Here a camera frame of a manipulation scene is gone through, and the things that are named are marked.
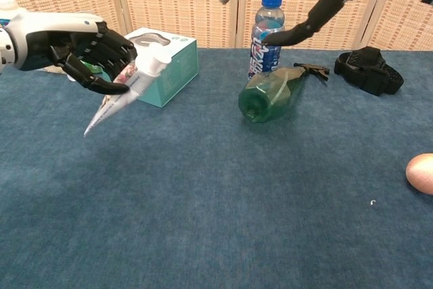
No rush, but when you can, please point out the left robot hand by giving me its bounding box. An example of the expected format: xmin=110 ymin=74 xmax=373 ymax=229
xmin=9 ymin=11 xmax=139 ymax=95

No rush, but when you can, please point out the white floral toothpaste tube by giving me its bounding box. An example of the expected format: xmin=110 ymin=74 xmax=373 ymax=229
xmin=83 ymin=43 xmax=172 ymax=138

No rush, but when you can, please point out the teal and white product box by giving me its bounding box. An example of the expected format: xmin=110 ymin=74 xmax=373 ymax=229
xmin=123 ymin=27 xmax=200 ymax=109

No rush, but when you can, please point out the blue capped drink bottle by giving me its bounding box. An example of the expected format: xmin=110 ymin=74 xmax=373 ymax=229
xmin=248 ymin=0 xmax=286 ymax=81

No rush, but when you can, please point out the green spray bottle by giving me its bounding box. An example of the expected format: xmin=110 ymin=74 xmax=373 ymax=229
xmin=237 ymin=62 xmax=331 ymax=124

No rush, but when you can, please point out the pink ball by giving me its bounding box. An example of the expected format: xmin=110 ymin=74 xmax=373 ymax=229
xmin=405 ymin=153 xmax=433 ymax=196

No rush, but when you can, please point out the blue felt table cover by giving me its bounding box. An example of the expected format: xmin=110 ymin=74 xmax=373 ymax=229
xmin=0 ymin=47 xmax=433 ymax=289

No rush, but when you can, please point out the black strap band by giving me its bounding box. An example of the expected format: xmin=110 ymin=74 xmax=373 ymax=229
xmin=334 ymin=45 xmax=405 ymax=96

